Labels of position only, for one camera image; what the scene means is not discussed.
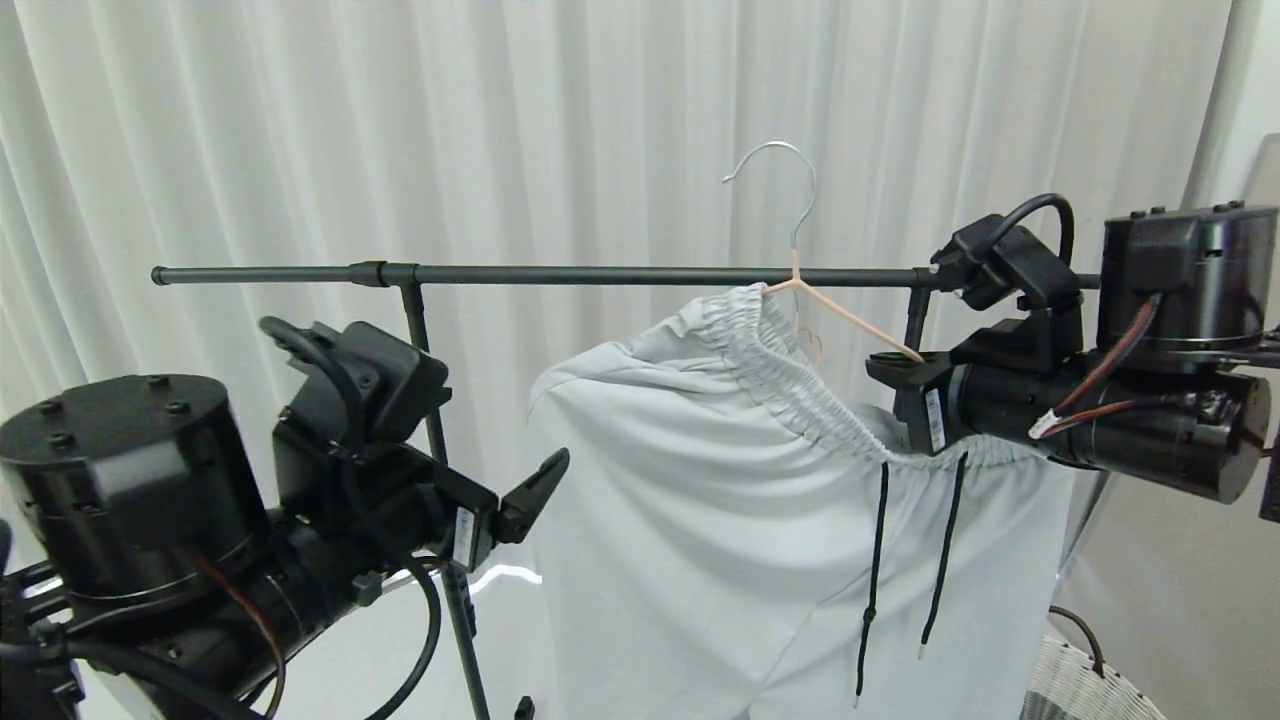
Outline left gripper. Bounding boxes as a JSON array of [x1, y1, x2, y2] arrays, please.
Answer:
[[265, 440, 571, 621]]

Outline black cable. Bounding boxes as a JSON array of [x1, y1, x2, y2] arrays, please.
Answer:
[[985, 193, 1077, 266], [0, 315, 443, 720]]

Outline white curtain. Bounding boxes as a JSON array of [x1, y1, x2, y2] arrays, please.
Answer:
[[0, 0, 1236, 720]]

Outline black clothes rack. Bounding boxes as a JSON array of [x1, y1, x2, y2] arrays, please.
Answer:
[[150, 262, 1101, 720]]

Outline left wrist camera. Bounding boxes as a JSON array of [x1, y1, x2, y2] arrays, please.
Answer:
[[260, 315, 453, 481]]

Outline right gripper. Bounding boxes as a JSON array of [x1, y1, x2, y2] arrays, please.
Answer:
[[866, 345, 1101, 466]]

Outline white laundry basket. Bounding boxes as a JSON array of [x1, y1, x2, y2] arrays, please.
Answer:
[[1020, 605, 1166, 720]]

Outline pale grey shorts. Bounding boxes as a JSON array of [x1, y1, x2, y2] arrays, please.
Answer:
[[500, 283, 1076, 720]]

